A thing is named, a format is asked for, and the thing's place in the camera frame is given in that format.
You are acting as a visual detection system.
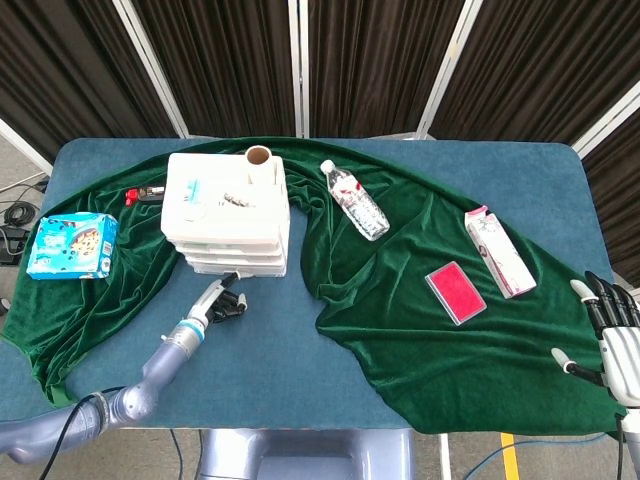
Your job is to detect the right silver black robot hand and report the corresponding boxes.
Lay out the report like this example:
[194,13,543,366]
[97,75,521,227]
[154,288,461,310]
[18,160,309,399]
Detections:
[550,270,640,407]

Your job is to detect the small brown metal piece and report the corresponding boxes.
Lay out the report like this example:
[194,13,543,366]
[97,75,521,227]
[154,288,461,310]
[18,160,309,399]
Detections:
[221,191,258,209]

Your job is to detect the dark green velvet cloth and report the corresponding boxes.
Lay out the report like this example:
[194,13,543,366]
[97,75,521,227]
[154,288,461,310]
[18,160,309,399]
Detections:
[0,135,632,436]

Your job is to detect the thin dark floor cable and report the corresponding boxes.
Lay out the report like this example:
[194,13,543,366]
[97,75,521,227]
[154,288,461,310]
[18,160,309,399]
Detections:
[168,428,186,480]

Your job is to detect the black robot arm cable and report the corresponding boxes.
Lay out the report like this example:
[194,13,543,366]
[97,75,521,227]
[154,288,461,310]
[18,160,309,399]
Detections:
[38,384,126,480]

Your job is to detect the clear plastic water bottle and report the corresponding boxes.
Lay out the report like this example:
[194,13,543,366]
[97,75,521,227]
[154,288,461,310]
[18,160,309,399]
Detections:
[319,159,391,242]

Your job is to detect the dark curtain screen panel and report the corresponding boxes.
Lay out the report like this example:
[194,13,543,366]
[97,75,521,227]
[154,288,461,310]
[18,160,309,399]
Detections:
[0,0,190,162]
[417,0,640,144]
[572,79,640,296]
[112,0,307,139]
[298,0,482,140]

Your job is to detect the black coiled floor cable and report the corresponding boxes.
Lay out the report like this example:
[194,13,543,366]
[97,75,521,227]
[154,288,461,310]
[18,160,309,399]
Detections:
[3,199,39,227]

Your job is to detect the white pink drink carton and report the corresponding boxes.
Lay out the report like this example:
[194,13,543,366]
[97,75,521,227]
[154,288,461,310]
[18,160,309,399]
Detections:
[464,204,538,300]

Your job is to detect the white paper roll cardboard core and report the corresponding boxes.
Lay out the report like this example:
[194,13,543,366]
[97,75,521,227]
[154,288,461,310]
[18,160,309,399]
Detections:
[244,144,285,187]

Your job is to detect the blue felt table cover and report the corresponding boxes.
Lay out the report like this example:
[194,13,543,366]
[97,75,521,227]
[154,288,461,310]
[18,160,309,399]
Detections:
[0,137,621,431]

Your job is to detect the red black lighter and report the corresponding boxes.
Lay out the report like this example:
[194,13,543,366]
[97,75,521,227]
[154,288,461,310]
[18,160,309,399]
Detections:
[125,185,165,206]

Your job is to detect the black power adapter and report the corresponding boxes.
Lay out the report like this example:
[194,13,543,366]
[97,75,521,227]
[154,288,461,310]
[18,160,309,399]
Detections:
[0,224,30,266]

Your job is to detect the white storage boxes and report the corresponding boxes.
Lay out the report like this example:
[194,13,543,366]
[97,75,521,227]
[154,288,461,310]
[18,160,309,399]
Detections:
[160,152,292,278]

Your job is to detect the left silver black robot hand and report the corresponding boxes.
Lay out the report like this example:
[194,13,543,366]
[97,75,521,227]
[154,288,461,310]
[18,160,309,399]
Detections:
[187,271,249,329]

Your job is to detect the red flat rectangular case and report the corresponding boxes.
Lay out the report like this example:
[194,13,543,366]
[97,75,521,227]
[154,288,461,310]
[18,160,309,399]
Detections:
[424,260,488,327]

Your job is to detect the blue floor cable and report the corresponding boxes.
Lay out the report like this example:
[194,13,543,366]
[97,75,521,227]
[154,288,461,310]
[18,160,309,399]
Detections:
[462,432,609,480]

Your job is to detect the lavender robot base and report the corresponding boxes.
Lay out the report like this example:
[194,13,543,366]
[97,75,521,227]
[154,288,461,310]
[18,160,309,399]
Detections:
[197,428,416,480]

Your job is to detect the blue cookie box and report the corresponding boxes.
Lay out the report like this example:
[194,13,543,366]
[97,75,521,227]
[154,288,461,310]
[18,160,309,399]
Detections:
[25,211,119,280]

